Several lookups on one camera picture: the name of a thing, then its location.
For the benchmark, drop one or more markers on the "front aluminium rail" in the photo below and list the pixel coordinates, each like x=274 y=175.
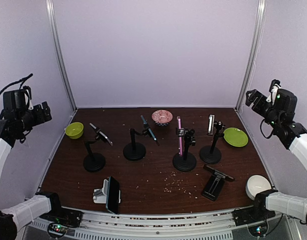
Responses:
x=213 y=225

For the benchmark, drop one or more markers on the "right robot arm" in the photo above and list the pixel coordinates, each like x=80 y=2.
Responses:
x=278 y=111

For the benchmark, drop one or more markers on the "red patterned bowl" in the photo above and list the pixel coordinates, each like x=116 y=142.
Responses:
x=162 y=117

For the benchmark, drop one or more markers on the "black gooseneck stand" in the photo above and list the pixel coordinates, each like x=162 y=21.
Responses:
x=210 y=154
x=93 y=162

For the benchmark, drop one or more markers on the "aluminium frame post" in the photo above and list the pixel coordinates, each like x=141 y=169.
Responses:
x=58 y=51
x=254 y=49

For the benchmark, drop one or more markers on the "green bowl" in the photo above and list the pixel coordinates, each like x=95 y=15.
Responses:
x=74 y=130

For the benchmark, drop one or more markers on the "silver smartphone on right stand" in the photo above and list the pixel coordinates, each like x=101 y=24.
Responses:
x=211 y=120

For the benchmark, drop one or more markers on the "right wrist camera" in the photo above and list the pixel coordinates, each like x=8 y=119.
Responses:
x=273 y=89

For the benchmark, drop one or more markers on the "right aluminium frame post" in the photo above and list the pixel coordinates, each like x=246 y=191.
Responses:
x=254 y=49

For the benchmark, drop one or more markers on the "pink smartphone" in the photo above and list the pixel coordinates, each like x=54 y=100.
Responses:
x=180 y=135

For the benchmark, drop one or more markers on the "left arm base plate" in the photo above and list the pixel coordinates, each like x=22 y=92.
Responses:
x=64 y=216

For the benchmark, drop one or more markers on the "left aluminium frame post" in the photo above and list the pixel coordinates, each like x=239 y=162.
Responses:
x=58 y=51

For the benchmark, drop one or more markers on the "black left gooseneck stand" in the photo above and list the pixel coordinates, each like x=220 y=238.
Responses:
x=93 y=162

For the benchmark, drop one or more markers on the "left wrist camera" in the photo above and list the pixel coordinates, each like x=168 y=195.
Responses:
x=27 y=96

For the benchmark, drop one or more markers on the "teal smartphone on stand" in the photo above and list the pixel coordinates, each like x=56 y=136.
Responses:
x=148 y=131

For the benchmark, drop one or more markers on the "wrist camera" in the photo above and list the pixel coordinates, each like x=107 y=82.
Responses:
x=27 y=96
x=273 y=89

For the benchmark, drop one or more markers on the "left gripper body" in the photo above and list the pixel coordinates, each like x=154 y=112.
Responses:
x=39 y=118

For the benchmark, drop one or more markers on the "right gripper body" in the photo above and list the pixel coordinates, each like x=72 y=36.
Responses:
x=257 y=107

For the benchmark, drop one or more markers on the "white bowl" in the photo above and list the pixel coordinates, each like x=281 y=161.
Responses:
x=256 y=184

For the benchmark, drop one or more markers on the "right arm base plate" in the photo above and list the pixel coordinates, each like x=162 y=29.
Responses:
x=246 y=216

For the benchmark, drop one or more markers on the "blue smartphone on white stand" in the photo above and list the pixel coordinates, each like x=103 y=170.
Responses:
x=113 y=196

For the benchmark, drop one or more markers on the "black stand with pink phone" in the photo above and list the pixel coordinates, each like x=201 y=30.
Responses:
x=187 y=161

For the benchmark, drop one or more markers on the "green plate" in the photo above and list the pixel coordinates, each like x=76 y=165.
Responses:
x=235 y=137

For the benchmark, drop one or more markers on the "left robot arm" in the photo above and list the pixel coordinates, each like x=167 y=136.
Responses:
x=18 y=117

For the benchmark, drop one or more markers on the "black right gooseneck stand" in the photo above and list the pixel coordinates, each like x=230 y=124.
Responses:
x=210 y=154

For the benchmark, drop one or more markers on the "black stand with teal phone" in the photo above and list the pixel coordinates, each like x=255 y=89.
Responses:
x=134 y=151

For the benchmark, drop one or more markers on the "white folding phone stand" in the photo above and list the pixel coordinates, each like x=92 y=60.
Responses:
x=100 y=194

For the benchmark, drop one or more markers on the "grey smartphone on left stand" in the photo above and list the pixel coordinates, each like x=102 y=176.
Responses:
x=99 y=135

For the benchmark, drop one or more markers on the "black folding phone stand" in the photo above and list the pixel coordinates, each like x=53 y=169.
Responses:
x=215 y=183

